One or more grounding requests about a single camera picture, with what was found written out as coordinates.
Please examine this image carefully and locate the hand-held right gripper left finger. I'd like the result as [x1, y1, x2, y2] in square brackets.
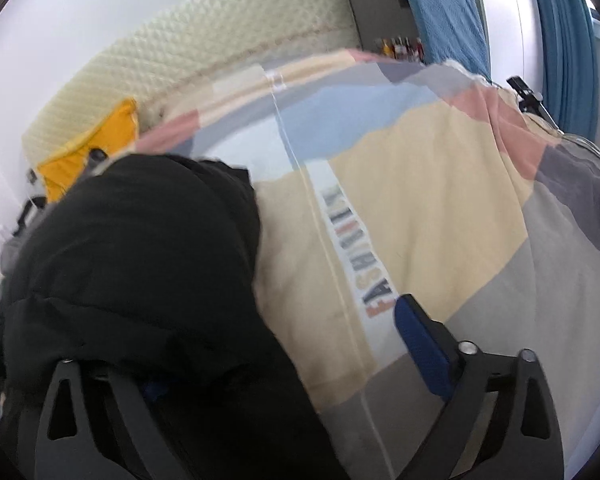
[31, 356, 193, 480]

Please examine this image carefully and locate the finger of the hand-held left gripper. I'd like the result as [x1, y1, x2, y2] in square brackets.
[82, 147, 113, 177]

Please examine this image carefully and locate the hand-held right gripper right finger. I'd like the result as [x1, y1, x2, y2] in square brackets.
[394, 294, 565, 480]

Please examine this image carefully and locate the black garment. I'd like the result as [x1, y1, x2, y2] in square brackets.
[0, 152, 351, 480]

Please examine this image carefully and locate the yellow pillow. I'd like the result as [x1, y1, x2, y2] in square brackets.
[35, 99, 140, 203]

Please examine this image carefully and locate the cream quilted headboard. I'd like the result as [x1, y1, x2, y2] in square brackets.
[22, 0, 358, 161]

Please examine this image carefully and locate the patchwork quilt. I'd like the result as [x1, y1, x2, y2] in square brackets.
[130, 47, 600, 480]

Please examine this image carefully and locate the cluster of small bottles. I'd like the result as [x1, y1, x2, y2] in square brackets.
[375, 36, 426, 63]

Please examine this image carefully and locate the blue curtain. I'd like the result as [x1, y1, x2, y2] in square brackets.
[527, 0, 600, 136]

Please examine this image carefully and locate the blue towel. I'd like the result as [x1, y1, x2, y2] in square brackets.
[401, 0, 493, 83]

